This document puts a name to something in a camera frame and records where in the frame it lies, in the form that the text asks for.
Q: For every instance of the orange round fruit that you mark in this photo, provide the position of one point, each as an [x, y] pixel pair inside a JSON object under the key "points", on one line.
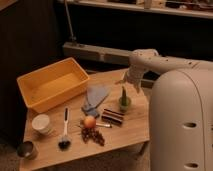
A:
{"points": [[89, 122]]}

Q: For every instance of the yellow plastic tray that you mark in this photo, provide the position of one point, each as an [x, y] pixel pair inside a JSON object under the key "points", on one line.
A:
{"points": [[49, 86]]}

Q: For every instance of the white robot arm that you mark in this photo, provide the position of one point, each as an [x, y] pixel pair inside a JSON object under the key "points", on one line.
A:
{"points": [[180, 110]]}

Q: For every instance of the bunch of dark grapes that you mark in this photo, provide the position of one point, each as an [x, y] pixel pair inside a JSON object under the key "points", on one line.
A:
{"points": [[92, 134]]}

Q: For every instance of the blue cloth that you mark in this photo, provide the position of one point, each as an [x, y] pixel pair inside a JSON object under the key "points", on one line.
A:
{"points": [[94, 97]]}

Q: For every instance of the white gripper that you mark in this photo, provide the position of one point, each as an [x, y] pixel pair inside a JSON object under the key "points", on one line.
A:
{"points": [[133, 76]]}

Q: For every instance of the wall shelf with clutter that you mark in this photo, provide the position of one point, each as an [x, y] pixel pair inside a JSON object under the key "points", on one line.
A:
{"points": [[189, 8]]}

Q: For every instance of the dark striped eraser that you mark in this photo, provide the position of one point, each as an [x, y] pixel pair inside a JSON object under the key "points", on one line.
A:
{"points": [[112, 117]]}

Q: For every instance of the white paper cup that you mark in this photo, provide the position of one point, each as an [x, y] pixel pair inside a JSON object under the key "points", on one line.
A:
{"points": [[41, 123]]}

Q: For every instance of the white handled black brush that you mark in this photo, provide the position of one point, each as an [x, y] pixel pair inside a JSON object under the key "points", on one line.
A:
{"points": [[64, 142]]}

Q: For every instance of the metal can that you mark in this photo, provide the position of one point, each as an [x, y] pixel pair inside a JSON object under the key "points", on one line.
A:
{"points": [[27, 150]]}

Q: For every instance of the grey vertical pole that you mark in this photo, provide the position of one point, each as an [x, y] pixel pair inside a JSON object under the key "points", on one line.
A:
{"points": [[72, 36]]}

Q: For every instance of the green cactus toy in pot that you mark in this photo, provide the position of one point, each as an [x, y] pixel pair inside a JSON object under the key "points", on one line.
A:
{"points": [[124, 101]]}

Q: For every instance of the small white marker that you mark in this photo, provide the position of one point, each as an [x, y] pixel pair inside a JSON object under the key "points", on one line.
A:
{"points": [[104, 125]]}

